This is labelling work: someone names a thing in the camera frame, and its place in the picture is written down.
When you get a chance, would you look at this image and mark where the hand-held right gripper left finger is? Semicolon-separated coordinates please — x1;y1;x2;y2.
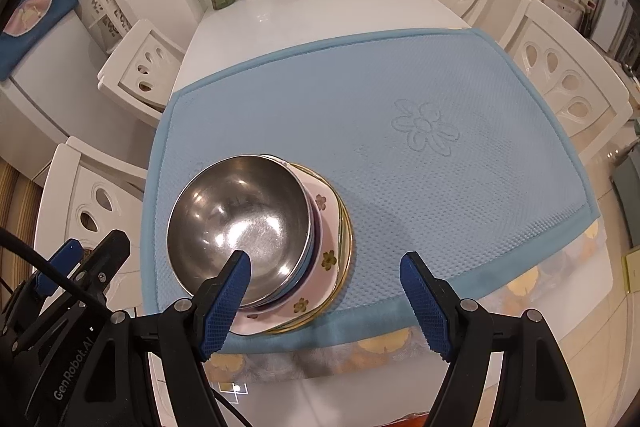
127;250;252;427

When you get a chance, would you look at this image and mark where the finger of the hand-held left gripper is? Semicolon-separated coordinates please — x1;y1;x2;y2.
75;229;132;308
32;241;83;298

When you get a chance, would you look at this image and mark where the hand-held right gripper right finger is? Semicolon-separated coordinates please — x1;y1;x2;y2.
400;251;588;427

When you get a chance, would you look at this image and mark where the hexagonal floral plate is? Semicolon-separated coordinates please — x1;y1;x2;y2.
265;162;351;335

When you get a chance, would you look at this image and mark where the blue steel bowl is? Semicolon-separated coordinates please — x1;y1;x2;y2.
166;155;313;308

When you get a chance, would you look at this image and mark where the small square floral plate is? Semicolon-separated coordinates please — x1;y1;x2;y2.
227;162;348;337

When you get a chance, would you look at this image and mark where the bamboo slat screen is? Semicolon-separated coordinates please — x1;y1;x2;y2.
0;157;48;288

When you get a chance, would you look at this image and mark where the light blue textured mat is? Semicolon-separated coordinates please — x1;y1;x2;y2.
142;28;601;354

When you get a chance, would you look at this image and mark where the white refrigerator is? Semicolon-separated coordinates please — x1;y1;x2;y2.
0;0;161;158

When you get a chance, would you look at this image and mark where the blue cloth with pink patch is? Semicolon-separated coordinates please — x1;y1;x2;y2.
0;0;78;80

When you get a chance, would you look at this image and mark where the yellow box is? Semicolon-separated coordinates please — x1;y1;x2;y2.
622;247;640;293

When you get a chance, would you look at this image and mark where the grey green container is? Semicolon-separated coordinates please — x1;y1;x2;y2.
610;152;640;253

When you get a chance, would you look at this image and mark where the white cabinet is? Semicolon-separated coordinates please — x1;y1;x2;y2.
590;0;633;58

